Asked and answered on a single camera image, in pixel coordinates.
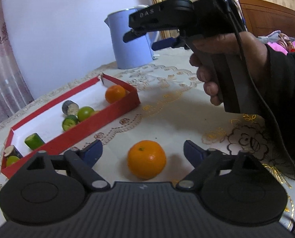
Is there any green fruit half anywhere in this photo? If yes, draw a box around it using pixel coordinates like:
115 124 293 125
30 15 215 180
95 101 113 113
62 114 78 131

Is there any green cucumber piece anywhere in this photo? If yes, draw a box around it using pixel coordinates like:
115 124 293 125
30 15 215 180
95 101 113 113
24 133 44 151

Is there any large orange mandarin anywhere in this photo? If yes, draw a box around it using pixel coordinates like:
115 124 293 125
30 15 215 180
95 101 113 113
127 140 167 179

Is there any small yellow fruit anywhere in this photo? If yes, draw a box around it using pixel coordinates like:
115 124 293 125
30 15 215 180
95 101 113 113
90 111 100 116

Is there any person's right hand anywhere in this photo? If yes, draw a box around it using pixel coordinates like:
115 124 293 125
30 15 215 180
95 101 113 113
190 32 268 106

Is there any blue electric kettle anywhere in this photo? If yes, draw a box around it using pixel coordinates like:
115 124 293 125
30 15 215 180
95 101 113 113
104 4 161 70

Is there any red shallow cardboard tray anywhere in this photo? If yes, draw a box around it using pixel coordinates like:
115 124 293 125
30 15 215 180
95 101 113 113
1 74 140 178

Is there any wooden bed headboard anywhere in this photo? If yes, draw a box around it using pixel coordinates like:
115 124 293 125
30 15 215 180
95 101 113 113
239 0 295 37

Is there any pink bedding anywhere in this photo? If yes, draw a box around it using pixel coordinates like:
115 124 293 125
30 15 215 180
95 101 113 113
257 30 295 55

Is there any cream embroidered tablecloth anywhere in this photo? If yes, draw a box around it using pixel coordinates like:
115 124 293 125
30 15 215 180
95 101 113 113
0 49 295 229

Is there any pink patterned curtain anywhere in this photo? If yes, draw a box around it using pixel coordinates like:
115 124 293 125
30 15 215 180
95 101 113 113
0 0 34 123

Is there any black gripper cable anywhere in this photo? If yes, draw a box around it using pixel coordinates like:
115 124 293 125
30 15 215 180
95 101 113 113
219 0 295 233

